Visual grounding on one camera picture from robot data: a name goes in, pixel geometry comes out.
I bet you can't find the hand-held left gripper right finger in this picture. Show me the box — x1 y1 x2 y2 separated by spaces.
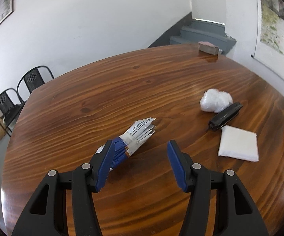
167 140 270 236

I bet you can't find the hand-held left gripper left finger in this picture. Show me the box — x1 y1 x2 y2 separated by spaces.
11 140 115 236

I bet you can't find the taped bundle of sachets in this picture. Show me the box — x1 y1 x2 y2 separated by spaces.
95 117 157 171

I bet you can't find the wooden desktop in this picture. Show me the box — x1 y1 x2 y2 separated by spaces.
1 43 284 236

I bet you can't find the white flat square box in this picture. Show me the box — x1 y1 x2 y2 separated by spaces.
218 125 259 162

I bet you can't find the black folding hairbrush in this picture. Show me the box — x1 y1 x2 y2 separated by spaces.
208 101 243 131

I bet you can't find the white cotton in plastic wrap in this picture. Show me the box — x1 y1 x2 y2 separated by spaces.
200 88 233 113

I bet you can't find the black metal chair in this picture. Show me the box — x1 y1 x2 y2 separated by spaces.
0 88 26 133
17 65 55 101

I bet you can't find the grey staircase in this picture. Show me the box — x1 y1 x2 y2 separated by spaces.
147 11 237 54

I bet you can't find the hanging wall scroll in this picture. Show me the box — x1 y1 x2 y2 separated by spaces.
251 0 284 68

